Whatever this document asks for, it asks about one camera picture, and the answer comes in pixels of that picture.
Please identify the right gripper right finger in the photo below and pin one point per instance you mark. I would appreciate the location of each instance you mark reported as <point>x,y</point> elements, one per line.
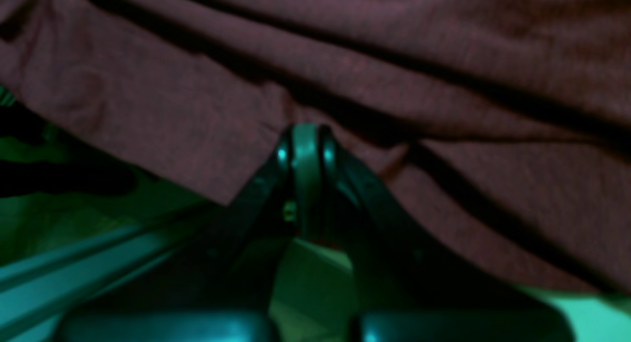
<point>411,287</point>

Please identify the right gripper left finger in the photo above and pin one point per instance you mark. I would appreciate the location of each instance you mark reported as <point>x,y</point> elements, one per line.
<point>218,287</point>

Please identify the dark red t-shirt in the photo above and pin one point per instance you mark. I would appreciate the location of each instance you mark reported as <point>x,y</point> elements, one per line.
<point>502,126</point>

